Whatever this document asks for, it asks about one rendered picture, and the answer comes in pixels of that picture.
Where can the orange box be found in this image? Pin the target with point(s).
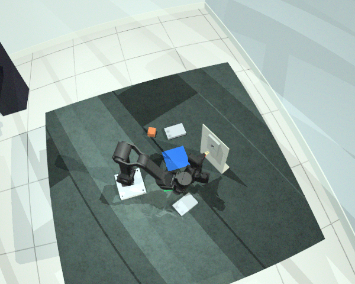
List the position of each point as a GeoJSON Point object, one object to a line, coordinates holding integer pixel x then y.
{"type": "Point", "coordinates": [151, 132]}

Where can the blue square mat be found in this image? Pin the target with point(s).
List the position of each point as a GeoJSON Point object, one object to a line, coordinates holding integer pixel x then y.
{"type": "Point", "coordinates": [175, 158]}

